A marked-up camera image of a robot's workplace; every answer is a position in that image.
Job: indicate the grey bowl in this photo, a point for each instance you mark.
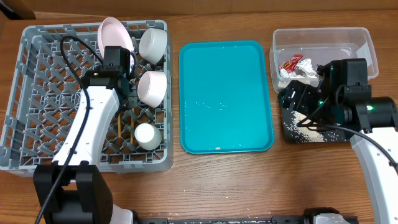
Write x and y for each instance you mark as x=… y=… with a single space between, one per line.
x=153 y=44

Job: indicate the crumpled white paper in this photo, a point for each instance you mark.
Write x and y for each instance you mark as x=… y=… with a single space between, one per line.
x=303 y=69

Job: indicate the large white plate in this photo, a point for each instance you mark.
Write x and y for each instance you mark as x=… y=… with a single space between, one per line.
x=111 y=32

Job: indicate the white paper cup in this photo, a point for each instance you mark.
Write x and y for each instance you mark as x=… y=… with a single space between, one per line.
x=147 y=136

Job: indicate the grey dishwasher rack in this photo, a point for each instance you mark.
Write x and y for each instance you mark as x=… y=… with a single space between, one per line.
x=44 y=98

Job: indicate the wooden chopstick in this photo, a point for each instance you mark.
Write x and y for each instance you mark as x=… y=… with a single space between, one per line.
x=132 y=126
x=119 y=126

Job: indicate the red snack wrapper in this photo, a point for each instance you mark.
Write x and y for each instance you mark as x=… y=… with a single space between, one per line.
x=289 y=66

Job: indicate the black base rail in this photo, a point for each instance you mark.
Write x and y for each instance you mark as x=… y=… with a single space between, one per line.
x=293 y=219

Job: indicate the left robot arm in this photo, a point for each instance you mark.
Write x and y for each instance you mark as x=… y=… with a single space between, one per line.
x=71 y=189

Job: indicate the spilled rice pile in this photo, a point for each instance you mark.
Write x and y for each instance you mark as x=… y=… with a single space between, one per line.
x=303 y=129

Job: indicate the black tray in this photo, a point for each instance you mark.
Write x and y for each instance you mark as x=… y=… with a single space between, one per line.
x=311 y=137

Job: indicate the clear plastic bin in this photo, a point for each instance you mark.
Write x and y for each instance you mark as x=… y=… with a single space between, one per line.
x=321 y=46

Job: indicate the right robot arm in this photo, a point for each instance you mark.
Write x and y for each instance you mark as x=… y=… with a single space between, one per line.
x=343 y=101

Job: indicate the teal plastic tray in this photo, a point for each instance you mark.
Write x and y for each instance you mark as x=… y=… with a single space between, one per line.
x=224 y=98

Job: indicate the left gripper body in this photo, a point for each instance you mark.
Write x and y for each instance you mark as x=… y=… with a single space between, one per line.
x=133 y=100

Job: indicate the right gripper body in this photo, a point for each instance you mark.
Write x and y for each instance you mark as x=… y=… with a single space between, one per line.
x=298 y=101

